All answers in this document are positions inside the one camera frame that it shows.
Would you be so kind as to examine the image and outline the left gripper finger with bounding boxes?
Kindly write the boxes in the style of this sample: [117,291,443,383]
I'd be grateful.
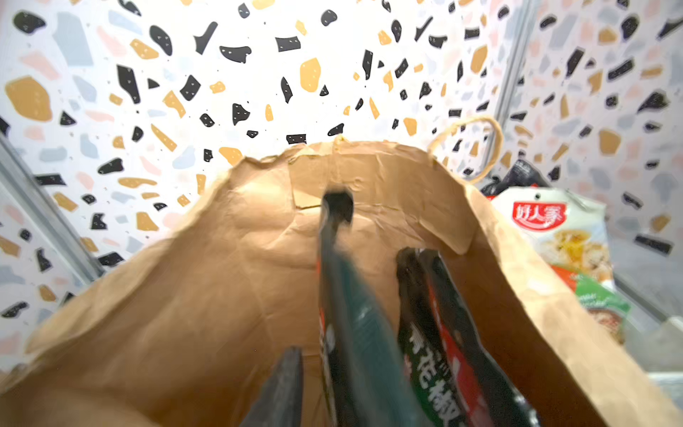
[239,347,303,427]

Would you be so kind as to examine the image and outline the brown paper bag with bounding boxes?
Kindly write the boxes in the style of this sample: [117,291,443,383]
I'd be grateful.
[1,138,682,426]

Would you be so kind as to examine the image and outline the black white red packet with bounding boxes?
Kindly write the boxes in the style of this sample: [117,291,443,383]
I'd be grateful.
[397,247,540,426]

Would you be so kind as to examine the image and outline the white condiment packet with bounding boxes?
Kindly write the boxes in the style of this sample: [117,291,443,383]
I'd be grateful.
[489,187,631,344]

